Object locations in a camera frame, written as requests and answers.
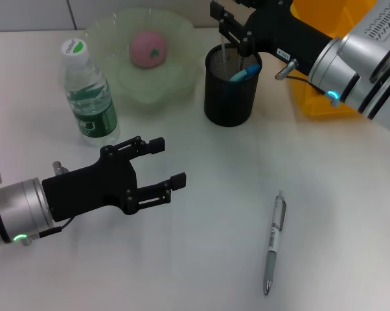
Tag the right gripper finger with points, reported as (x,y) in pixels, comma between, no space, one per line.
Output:
(247,2)
(216,9)

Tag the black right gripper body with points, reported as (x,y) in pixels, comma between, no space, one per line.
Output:
(279,29)

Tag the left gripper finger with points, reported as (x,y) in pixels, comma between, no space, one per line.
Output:
(178,181)
(156,145)

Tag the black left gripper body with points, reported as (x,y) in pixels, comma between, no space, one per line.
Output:
(88,191)

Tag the clear plastic ruler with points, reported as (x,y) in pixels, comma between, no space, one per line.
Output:
(224,58)

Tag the blue scissors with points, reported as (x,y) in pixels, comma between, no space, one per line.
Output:
(245,74)

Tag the clear plastic water bottle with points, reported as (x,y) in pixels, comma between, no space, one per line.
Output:
(94,116)

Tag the pink toy peach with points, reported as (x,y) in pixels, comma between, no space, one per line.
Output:
(146,48)

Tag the silver ballpoint pen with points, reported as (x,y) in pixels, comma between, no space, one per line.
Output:
(274,233)

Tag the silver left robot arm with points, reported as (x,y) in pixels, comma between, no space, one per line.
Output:
(17,214)

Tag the translucent green fruit plate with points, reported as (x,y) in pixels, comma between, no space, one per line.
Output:
(175,74)

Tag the black mesh pen holder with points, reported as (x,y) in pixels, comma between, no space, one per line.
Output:
(229,103)

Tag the yellow plastic bin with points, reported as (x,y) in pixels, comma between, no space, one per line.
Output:
(315,103)

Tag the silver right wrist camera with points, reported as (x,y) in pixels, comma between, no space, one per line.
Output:
(373,35)

